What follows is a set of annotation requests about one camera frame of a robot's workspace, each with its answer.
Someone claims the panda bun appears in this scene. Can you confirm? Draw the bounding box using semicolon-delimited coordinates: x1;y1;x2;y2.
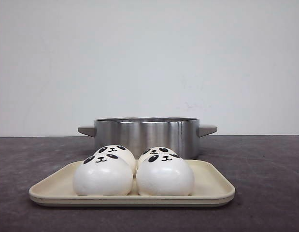
136;153;195;196
73;153;133;195
137;146;177;167
94;145;137;174

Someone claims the stainless steel steamer pot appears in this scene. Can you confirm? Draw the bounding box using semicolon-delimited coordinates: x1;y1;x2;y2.
78;117;217;159

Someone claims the cream rectangular tray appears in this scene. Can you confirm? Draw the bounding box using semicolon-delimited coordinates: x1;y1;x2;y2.
29;159;235;207

